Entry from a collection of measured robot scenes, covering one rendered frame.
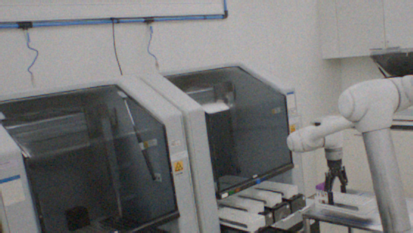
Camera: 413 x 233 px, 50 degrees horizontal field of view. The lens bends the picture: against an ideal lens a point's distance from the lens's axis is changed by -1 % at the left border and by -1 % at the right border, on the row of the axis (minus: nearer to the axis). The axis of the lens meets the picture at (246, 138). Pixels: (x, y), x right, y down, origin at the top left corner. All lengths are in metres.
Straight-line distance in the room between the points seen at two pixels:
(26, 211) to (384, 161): 1.28
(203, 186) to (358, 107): 0.94
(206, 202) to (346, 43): 2.92
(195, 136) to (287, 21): 2.54
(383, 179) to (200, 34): 2.37
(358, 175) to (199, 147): 2.67
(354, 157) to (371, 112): 2.97
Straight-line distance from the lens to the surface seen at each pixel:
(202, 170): 2.18
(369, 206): 2.20
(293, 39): 4.52
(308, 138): 2.04
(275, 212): 2.47
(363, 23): 4.63
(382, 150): 1.61
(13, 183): 1.75
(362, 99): 1.57
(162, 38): 3.41
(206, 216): 2.24
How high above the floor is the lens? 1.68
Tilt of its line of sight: 11 degrees down
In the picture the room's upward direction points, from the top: 7 degrees counter-clockwise
